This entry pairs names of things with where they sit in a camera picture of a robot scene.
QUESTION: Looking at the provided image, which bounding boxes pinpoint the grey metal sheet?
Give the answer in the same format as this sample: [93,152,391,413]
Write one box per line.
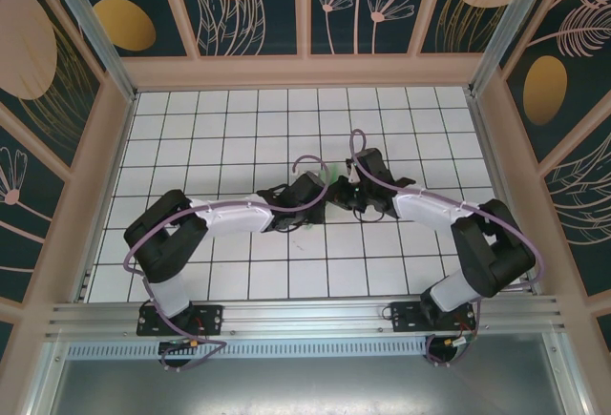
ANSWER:
[28,331,586,415]

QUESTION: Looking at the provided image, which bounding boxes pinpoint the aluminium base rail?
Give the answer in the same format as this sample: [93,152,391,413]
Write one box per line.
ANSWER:
[45,294,568,340]

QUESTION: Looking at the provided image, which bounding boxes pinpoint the aluminium side rail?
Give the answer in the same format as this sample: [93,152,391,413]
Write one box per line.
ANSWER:
[465,90,543,295]
[71,92,140,302]

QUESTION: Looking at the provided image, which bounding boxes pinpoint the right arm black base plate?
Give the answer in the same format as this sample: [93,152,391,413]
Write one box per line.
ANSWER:
[390,300,477,334]

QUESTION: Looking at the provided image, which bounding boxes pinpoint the slotted metal cable tray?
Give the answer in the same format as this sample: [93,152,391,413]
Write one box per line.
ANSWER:
[66,341,431,360]

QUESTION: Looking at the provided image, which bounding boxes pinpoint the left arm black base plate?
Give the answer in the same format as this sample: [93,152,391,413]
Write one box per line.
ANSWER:
[137,303,224,338]

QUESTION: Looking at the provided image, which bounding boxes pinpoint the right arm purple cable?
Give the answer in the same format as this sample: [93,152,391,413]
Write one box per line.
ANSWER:
[349,129,547,369]

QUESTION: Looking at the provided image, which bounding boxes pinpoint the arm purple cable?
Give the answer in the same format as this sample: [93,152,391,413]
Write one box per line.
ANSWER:
[349,129,547,369]
[122,154,331,373]

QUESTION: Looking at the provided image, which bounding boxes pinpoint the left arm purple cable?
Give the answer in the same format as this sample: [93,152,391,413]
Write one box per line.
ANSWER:
[122,154,331,373]

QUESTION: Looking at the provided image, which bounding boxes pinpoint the aluminium corner post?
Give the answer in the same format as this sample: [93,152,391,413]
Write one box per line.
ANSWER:
[40,0,140,101]
[467,0,559,97]

